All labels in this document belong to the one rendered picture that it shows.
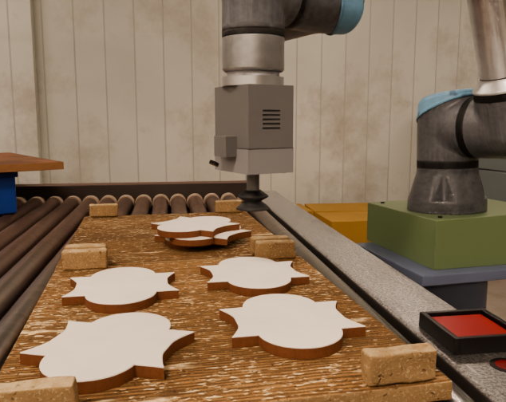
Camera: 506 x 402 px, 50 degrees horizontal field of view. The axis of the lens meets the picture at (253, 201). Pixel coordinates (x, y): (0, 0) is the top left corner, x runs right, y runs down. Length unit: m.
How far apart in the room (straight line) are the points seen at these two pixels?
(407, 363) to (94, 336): 0.27
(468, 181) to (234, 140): 0.58
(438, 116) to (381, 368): 0.72
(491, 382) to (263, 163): 0.32
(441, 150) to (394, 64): 3.99
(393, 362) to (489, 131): 0.65
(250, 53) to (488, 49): 0.48
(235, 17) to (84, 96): 3.78
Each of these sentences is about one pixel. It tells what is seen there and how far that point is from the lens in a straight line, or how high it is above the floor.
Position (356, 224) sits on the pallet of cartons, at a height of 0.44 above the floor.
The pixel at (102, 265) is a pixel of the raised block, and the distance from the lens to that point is 0.77.
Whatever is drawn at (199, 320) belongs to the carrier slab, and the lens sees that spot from 0.57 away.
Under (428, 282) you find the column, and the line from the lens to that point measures 1.01.
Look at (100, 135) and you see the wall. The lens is 4.39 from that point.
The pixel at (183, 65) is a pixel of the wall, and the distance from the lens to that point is 4.46.
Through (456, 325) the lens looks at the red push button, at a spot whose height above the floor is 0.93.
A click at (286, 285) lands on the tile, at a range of 0.65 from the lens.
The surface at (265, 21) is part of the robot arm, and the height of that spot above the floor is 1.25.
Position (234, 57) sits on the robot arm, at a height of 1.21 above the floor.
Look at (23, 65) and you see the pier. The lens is 4.29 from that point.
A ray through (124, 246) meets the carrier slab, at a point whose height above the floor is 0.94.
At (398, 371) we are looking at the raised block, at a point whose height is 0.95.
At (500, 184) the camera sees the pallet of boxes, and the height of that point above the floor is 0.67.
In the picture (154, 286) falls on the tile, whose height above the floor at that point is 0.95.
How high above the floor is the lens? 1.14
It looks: 8 degrees down
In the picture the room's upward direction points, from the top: straight up
